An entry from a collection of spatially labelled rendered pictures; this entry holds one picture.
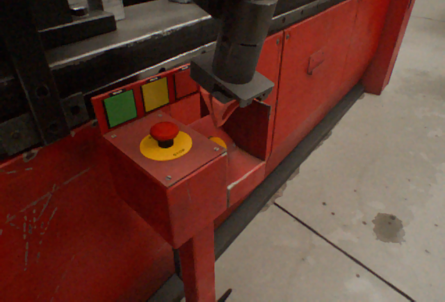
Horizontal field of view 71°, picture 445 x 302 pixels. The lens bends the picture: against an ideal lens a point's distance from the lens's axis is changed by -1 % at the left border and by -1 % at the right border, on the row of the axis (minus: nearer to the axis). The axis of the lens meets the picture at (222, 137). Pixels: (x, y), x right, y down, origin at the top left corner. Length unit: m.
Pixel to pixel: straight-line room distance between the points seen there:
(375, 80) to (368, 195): 1.12
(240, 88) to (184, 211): 0.18
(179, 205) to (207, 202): 0.06
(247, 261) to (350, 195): 0.60
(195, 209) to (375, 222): 1.14
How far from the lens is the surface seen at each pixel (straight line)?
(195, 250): 0.62
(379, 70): 2.48
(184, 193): 0.40
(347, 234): 1.41
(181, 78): 0.53
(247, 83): 0.41
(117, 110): 0.48
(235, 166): 0.52
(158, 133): 0.42
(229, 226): 1.28
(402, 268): 1.39
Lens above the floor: 1.04
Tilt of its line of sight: 35 degrees down
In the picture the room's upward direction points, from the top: straight up
